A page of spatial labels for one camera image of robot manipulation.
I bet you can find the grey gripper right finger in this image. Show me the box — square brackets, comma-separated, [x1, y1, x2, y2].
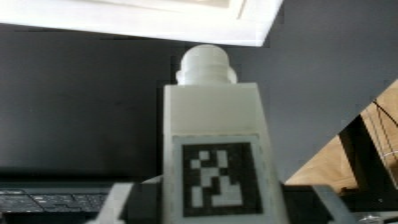
[282, 185, 357, 224]

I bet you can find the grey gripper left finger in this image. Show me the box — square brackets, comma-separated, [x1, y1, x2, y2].
[85, 183, 160, 224]

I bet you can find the white table leg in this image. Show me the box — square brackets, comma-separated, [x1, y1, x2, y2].
[161, 45, 289, 224]

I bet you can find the white square tabletop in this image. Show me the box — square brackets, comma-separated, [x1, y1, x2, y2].
[0, 0, 284, 47]

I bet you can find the black keyboard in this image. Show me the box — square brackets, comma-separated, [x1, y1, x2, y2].
[0, 189, 106, 213]

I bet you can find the black table leg frame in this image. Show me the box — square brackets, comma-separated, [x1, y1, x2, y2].
[335, 114, 398, 201]

